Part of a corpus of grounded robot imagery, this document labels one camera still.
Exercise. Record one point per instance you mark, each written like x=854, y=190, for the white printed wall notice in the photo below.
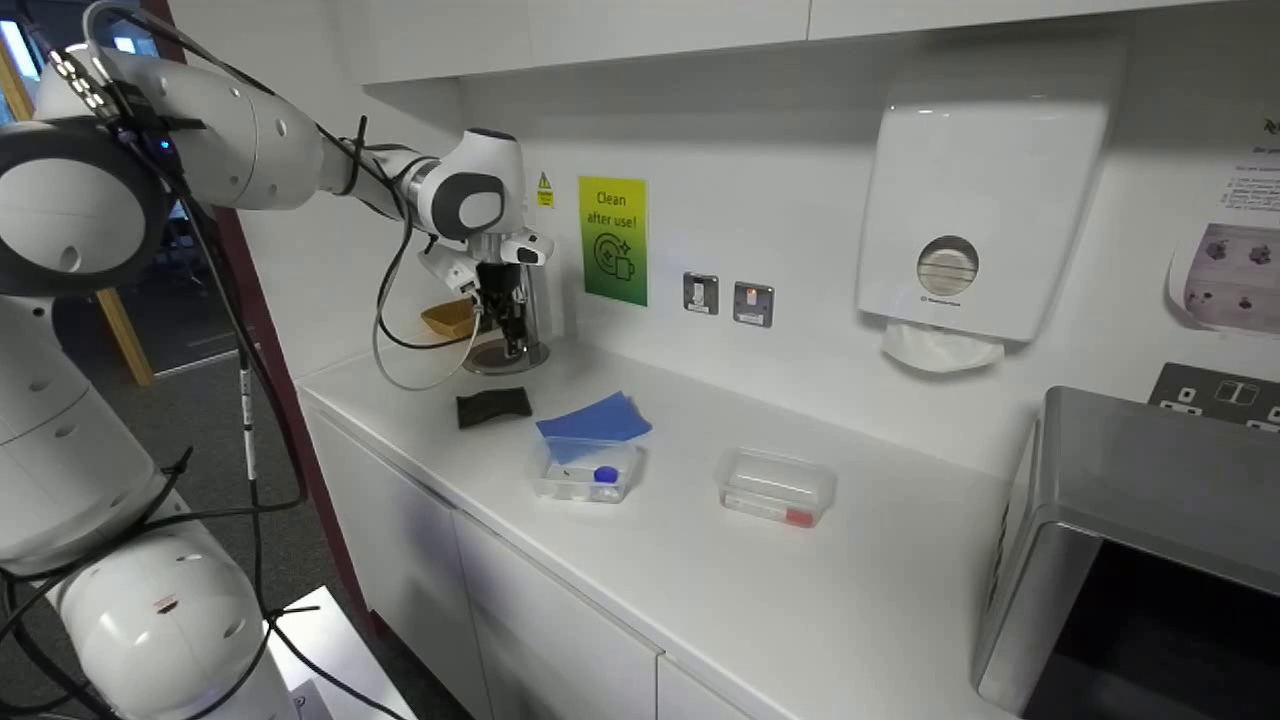
x=1258, y=175

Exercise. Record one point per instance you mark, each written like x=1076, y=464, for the small clear plastic container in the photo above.
x=779, y=486

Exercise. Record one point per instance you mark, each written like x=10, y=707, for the black wall socket plate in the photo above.
x=1222, y=396

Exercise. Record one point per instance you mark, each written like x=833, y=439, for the yellow warning sign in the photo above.
x=544, y=190

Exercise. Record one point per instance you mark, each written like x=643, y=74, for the stainless steel appliance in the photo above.
x=1147, y=504

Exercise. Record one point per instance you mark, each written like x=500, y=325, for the green clean-after-use poster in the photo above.
x=612, y=241

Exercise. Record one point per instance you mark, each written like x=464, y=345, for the white flat floor panel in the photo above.
x=342, y=663

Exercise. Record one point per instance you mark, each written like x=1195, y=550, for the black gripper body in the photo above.
x=497, y=287

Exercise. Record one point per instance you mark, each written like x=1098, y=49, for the white paper towel dispenser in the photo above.
x=986, y=224

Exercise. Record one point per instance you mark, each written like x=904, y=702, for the dark grey towel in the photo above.
x=495, y=407

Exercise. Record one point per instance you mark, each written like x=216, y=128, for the white lower counter cabinet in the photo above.
x=532, y=627

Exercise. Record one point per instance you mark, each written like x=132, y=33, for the silver wall switch plate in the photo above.
x=752, y=307
x=702, y=295

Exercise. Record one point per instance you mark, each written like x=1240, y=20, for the large clear plastic container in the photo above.
x=584, y=482

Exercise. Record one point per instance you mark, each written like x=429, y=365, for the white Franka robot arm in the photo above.
x=92, y=401

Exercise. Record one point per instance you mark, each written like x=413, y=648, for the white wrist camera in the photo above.
x=524, y=249

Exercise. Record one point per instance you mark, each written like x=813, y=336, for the blue cloth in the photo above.
x=594, y=424

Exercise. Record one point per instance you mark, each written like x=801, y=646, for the blue bottle cap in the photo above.
x=606, y=479

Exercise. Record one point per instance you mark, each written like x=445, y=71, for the white upper wall cabinet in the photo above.
x=667, y=33

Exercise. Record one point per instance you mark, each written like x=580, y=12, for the yellow wicker basket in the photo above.
x=449, y=317

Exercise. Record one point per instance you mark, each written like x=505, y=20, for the white purple wall poster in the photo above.
x=1233, y=278

